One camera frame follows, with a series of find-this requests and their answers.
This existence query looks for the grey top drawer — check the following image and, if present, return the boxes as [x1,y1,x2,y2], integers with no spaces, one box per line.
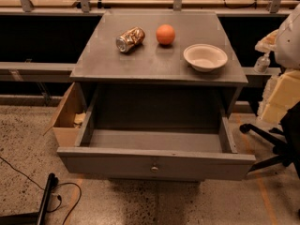
[56,87,257,182]

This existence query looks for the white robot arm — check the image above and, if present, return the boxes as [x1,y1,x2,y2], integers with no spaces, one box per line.
[255,4,300,69]

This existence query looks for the round drawer knob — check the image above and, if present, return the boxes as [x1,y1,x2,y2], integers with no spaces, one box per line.
[150,166,159,173]

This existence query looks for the sanitizer bottle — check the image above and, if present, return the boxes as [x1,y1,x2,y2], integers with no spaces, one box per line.
[254,52,271,73]

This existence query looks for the yellow foam blocks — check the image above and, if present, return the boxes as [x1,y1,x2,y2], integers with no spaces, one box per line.
[258,69,300,124]

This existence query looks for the white paper bowl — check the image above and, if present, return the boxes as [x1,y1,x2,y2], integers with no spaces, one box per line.
[183,44,228,72]

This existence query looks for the black office chair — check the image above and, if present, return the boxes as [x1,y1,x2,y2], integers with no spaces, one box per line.
[239,102,300,178]

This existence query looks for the orange ball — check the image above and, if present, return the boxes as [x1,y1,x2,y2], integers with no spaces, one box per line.
[156,24,175,45]

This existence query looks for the grey cabinet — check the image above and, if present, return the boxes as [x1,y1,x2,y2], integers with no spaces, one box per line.
[71,9,248,113]

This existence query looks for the crushed soda can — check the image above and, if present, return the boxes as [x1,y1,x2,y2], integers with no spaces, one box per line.
[115,27,145,53]

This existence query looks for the cardboard box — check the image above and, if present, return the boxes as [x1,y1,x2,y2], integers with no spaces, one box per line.
[44,82,86,147]

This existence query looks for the black floor stand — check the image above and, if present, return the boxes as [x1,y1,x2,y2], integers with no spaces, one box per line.
[0,173,58,225]

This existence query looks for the black floor cable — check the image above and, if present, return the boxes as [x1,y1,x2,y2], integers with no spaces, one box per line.
[0,155,83,225]

